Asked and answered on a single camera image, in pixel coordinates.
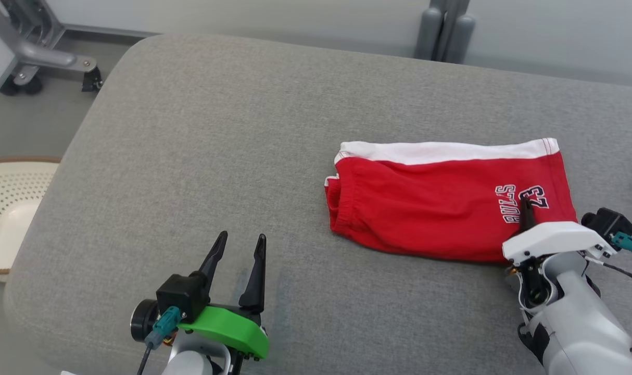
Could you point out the grey cylinder post foot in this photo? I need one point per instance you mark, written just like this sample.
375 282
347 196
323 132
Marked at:
462 39
429 34

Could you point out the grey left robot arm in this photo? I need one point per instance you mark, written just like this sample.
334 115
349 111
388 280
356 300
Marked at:
191 362

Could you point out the red and white shorts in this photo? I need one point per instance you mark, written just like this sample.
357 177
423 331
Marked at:
425 208

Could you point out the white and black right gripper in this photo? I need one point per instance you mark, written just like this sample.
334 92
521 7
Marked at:
555 237

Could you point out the cream perforated laundry basket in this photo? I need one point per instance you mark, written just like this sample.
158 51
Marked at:
14 208

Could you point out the grey metal frame with wheels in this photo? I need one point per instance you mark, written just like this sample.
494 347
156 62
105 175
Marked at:
35 52

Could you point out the grey partition upright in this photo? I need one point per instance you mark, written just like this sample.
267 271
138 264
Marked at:
449 10

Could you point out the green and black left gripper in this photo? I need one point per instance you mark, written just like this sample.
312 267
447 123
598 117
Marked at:
232 325

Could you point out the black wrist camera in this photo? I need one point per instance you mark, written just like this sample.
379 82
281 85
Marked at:
607 224
183 294

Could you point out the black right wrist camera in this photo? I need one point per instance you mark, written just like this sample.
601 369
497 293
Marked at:
607 224

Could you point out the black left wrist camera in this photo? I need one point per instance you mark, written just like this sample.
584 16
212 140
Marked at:
183 294

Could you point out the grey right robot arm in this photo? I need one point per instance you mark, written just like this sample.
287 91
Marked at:
576 323

